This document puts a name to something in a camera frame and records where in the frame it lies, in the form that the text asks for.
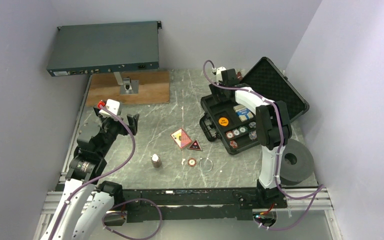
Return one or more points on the clear round plastic disc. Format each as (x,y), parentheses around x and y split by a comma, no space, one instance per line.
(205,164)

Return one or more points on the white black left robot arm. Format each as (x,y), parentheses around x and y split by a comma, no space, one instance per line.
(83,200)

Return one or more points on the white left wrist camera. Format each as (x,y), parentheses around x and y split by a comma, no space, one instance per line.
(109,105)

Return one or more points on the black aluminium mounting rail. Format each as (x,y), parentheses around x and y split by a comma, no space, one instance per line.
(208,203)

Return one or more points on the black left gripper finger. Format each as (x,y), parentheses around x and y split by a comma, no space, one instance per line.
(96,110)
(133,122)

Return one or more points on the black poker set case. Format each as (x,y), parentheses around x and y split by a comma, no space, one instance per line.
(265,79)

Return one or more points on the silver metal stand bracket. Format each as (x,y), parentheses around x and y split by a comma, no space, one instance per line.
(127,85)

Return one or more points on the orange round dealer button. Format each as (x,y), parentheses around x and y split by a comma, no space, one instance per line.
(223,121)

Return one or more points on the red black triangle button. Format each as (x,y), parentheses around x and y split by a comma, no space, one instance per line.
(195,145)

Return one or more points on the poker chips row in case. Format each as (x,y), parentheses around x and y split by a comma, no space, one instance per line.
(242,137)

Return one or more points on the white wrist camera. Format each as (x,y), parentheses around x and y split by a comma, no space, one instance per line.
(109,105)
(218,74)

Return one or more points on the dark green rack unit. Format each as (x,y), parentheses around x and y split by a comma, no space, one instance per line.
(105,48)

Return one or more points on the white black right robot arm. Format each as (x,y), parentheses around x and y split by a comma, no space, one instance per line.
(273,129)

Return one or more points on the blue playing card deck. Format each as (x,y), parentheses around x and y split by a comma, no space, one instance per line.
(243,113)

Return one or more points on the brown wooden board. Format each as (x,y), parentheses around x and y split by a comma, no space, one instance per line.
(153,88)

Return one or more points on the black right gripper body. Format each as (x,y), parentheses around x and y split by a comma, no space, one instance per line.
(221,92)

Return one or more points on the red playing card deck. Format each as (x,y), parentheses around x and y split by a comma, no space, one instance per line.
(181,138)

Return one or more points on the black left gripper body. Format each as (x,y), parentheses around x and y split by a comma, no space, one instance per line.
(113,127)

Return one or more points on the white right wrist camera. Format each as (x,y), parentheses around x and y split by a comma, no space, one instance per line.
(218,74)

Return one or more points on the single red poker chip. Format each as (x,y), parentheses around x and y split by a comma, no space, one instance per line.
(192,162)

